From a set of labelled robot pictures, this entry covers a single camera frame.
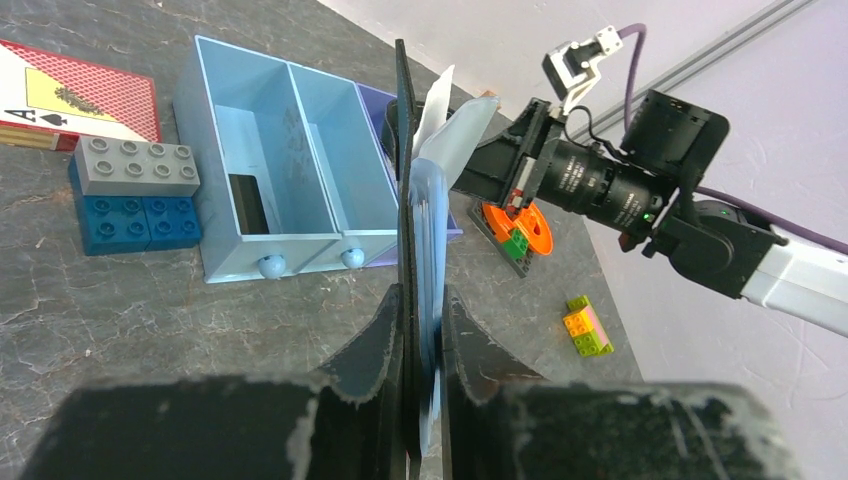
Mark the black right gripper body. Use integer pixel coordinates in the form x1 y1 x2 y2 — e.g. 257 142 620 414
452 98 564 212

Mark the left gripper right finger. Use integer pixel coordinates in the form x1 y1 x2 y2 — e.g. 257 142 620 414
441 287 802 479

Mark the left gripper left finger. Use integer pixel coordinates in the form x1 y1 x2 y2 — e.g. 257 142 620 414
22 286 406 479

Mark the white card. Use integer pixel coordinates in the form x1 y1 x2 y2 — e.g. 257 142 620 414
412 64 455 159

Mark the black card holder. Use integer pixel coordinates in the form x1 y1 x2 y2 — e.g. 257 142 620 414
394 38 423 479

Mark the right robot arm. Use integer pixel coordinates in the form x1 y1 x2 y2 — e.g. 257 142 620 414
454 91 847 335

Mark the multicolour brick stack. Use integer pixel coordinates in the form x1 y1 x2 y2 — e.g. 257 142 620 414
563 295 614 357

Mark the blue three-compartment tray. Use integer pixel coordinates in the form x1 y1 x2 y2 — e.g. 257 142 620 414
172 34 465 285

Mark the pink and orange block toy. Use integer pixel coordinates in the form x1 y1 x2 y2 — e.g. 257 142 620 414
1 40 162 152

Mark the orange oval ring toy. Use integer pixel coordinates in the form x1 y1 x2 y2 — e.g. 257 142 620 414
481 203 554 256

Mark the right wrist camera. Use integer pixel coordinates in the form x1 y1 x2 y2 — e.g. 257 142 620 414
542 25 623 111

